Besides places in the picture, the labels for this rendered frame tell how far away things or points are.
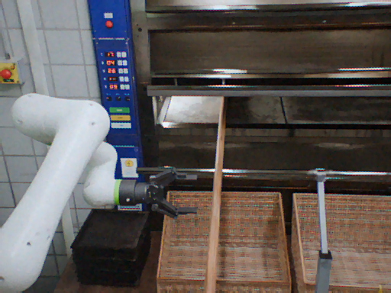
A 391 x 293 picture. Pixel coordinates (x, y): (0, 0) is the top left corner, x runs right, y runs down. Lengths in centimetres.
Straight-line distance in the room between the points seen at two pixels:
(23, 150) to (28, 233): 133
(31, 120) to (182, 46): 90
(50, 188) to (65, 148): 11
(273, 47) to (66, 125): 107
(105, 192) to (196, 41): 77
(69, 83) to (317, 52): 108
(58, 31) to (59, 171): 105
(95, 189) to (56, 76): 70
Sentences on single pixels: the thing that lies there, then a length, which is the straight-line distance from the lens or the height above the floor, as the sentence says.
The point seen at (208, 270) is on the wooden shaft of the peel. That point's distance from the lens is 135.
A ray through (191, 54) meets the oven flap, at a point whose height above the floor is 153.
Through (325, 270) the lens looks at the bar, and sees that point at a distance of 186.
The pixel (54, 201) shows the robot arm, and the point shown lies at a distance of 119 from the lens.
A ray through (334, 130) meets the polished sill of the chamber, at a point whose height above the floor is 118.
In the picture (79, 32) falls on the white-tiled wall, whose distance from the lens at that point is 213.
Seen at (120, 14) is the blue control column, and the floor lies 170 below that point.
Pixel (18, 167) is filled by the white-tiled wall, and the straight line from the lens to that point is 251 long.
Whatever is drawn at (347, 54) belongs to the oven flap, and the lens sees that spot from 210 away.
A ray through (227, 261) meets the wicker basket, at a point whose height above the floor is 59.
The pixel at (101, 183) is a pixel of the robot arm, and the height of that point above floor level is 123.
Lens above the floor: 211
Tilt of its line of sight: 28 degrees down
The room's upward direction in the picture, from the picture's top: 2 degrees counter-clockwise
